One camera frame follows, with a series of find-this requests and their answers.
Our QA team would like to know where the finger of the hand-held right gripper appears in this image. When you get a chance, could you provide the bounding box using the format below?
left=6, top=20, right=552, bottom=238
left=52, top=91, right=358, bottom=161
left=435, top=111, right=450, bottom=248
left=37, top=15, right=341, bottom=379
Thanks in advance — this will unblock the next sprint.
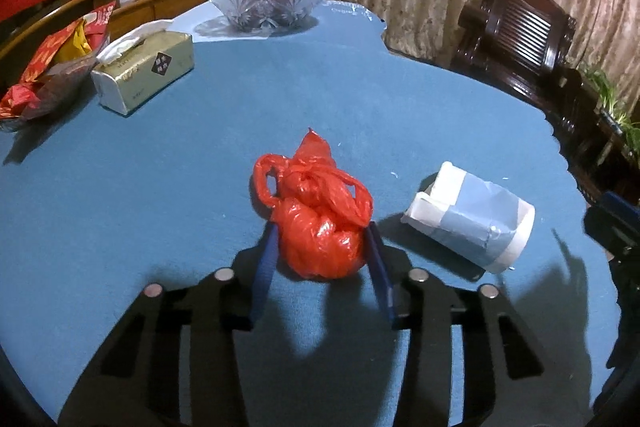
left=582, top=192, right=640, bottom=260

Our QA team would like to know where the blue tablecloth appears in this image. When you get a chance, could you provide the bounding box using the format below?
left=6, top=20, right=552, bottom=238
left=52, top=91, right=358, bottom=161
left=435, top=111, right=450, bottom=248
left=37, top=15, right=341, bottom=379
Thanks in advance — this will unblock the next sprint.
left=0, top=0, right=621, bottom=427

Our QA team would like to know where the glass fruit bowl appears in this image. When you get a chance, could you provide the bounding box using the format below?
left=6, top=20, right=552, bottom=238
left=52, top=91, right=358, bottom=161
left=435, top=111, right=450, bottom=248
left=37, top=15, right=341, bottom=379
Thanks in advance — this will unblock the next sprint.
left=200, top=0, right=338, bottom=32

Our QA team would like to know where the dark wooden side table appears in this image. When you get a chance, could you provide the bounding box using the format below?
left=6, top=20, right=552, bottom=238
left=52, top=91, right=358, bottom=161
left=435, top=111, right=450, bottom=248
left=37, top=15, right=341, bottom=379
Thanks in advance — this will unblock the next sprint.
left=545, top=67, right=640, bottom=208

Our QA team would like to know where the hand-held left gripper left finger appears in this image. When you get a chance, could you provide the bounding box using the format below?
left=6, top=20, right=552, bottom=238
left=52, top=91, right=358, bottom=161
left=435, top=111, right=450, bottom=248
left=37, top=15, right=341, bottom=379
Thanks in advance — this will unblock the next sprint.
left=57, top=223, right=279, bottom=427

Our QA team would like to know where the dark wooden armchair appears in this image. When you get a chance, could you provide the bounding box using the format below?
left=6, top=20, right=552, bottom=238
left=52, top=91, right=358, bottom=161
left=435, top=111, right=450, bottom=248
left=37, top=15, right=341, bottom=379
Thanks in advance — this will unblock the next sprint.
left=450, top=0, right=583, bottom=108

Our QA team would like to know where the green tissue pack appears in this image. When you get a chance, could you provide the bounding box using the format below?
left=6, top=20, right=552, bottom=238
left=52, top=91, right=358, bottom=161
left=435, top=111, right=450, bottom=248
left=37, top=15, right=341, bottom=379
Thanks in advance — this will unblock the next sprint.
left=91, top=19, right=196, bottom=116

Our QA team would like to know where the red plastic bag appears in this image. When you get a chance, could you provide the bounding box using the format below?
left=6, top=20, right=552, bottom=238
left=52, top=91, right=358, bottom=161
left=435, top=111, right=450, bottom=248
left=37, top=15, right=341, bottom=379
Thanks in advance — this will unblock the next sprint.
left=251, top=127, right=375, bottom=280

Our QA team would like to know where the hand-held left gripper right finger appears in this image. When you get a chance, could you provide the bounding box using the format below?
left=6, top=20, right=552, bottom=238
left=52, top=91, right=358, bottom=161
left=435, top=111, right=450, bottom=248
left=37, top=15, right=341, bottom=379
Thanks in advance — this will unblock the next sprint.
left=367, top=223, right=576, bottom=427

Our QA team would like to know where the yellow snack packet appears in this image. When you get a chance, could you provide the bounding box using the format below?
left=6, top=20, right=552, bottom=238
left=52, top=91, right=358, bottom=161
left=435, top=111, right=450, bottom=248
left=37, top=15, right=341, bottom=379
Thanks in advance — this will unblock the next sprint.
left=54, top=24, right=96, bottom=64

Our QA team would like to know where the white blue paper package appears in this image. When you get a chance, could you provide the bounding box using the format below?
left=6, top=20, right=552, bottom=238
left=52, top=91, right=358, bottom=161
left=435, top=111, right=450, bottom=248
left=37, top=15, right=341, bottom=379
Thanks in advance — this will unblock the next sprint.
left=401, top=161, right=536, bottom=275

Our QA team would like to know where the red snack packet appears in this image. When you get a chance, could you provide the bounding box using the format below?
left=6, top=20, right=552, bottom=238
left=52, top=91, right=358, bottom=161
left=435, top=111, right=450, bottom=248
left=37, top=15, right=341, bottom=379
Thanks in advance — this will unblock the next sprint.
left=0, top=4, right=116, bottom=120

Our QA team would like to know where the potted green plant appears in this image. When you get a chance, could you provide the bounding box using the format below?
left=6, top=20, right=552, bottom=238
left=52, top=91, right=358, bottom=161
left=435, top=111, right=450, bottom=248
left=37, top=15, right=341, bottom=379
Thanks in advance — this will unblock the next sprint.
left=580, top=62, right=640, bottom=148

